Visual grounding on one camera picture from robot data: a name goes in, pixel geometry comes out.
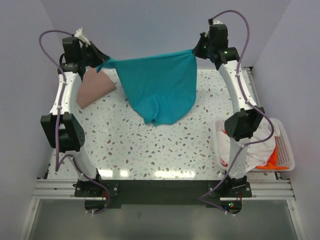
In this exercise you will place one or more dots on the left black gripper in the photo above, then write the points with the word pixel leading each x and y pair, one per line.
pixel 100 58

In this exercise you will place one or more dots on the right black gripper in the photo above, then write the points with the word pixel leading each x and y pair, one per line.
pixel 197 51

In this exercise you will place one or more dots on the teal t shirt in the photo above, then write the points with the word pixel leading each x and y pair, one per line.
pixel 162 89

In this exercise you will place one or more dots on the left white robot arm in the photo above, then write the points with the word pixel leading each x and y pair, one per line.
pixel 62 129

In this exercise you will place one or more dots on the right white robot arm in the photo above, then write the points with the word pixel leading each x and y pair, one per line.
pixel 247 116

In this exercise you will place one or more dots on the folded pink t shirt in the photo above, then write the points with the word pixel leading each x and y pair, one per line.
pixel 94 86

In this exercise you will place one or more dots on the white t shirt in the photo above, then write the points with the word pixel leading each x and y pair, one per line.
pixel 263 131

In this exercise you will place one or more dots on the orange t shirt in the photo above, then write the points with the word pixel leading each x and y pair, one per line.
pixel 260 155

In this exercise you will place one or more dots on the white plastic basket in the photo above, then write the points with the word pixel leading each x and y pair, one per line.
pixel 285 157

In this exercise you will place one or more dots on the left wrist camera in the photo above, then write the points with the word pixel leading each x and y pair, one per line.
pixel 80 35

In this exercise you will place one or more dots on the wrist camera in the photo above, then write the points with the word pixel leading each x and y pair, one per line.
pixel 213 21
pixel 80 35

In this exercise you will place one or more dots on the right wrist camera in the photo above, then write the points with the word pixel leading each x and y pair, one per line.
pixel 213 21

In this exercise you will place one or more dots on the aluminium front rail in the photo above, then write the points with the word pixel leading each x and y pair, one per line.
pixel 254 189

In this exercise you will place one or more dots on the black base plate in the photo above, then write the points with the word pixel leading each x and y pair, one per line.
pixel 107 202

